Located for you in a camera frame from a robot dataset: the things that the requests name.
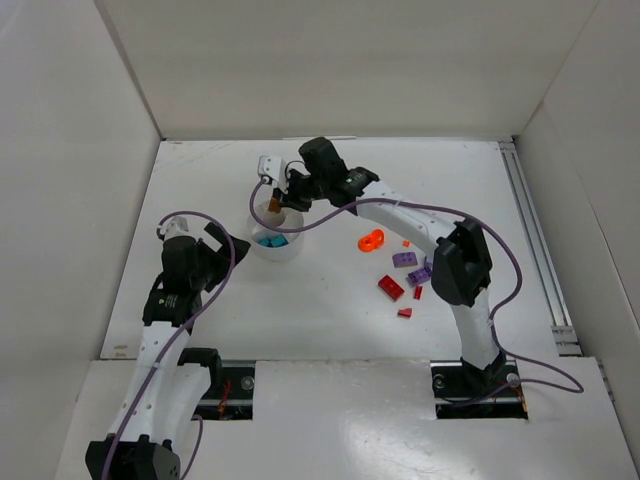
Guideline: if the brown 2x4 lego plate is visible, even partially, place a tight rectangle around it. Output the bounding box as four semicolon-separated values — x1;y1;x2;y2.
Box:
269;197;281;213

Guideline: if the orange figure-eight lego piece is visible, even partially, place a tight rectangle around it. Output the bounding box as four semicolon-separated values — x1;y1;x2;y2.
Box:
357;229;385;253

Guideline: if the teal 2x2 lego brick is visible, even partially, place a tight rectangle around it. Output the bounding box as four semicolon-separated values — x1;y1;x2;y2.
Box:
270;234;288;248

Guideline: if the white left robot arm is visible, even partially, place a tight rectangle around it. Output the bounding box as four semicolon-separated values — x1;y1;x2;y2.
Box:
85;212;250;479

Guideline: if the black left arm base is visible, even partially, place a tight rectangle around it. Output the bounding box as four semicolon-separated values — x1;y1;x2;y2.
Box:
178;347;256;421

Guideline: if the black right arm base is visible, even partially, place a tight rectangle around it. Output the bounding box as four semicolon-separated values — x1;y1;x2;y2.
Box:
430;361;528;420

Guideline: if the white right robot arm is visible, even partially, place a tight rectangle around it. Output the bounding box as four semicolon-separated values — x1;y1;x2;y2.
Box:
274;137;505;372

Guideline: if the white divided round container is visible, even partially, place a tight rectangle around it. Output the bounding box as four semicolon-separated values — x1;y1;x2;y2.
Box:
247;201;304;263

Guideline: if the red 2x4 lego brick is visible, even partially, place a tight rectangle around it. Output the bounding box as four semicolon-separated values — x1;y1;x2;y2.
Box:
377;275;405;302

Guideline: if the light purple sloped brick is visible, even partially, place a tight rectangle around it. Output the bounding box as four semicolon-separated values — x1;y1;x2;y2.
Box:
392;251;418;268

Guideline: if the purple 2x4 lego plate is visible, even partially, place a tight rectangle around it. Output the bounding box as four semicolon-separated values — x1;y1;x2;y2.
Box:
407;267;432;286

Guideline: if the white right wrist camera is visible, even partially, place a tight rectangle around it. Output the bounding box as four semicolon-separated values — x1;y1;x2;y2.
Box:
257;155;288;193

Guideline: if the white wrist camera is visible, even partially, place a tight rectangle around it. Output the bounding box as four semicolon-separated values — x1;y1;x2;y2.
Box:
257;155;288;193
156;215;189;241

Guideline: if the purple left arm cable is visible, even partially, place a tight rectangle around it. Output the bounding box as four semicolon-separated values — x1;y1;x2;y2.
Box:
107;210;237;480

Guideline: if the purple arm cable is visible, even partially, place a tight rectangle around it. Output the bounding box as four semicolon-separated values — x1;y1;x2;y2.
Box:
248;177;585;406
107;210;237;480

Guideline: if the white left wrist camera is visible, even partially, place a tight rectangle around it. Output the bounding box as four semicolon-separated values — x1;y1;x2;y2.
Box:
156;215;189;241

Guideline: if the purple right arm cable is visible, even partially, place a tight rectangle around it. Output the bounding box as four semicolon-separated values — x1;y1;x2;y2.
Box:
248;177;585;406

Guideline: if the aluminium rail right side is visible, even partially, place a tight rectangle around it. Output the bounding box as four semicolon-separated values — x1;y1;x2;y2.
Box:
498;140;583;357

